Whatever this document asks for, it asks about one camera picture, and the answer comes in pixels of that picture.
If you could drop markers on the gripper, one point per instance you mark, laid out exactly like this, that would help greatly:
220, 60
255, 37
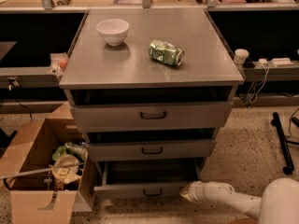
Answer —
197, 190

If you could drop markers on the grey bottom drawer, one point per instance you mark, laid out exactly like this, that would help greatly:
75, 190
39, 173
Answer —
147, 178

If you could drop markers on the grey drawer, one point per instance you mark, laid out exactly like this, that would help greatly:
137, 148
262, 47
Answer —
145, 117
154, 150
147, 178

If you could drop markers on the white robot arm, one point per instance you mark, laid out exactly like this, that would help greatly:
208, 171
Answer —
279, 203

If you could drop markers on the grey middle drawer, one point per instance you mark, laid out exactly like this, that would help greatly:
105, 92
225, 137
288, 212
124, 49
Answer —
154, 150

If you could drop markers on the grey top drawer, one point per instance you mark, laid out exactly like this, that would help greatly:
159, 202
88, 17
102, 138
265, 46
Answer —
145, 117

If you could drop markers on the grey metal drawer cabinet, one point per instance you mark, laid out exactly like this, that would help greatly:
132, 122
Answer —
100, 74

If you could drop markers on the black stand leg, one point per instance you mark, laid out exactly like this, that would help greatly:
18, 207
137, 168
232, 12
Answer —
289, 167

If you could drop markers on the green plastic bag in box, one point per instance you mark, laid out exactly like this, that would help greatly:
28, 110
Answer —
77, 150

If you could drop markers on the white plate in box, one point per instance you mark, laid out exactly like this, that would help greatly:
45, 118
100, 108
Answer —
67, 161

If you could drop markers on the white round-top bottle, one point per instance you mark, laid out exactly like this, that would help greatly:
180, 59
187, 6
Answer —
240, 56

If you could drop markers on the crushed green soda can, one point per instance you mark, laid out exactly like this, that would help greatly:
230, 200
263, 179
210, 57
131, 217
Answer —
166, 53

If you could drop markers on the open cardboard box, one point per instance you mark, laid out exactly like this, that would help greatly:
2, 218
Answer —
32, 200

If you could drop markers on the white power strip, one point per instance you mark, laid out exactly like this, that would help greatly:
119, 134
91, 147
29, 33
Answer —
280, 62

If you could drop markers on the grey metal rod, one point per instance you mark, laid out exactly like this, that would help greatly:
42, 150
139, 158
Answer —
39, 171

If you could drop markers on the white ceramic bowl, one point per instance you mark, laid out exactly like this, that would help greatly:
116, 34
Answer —
113, 31

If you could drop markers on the clear bag with orange object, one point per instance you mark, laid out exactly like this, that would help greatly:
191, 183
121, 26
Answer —
58, 63

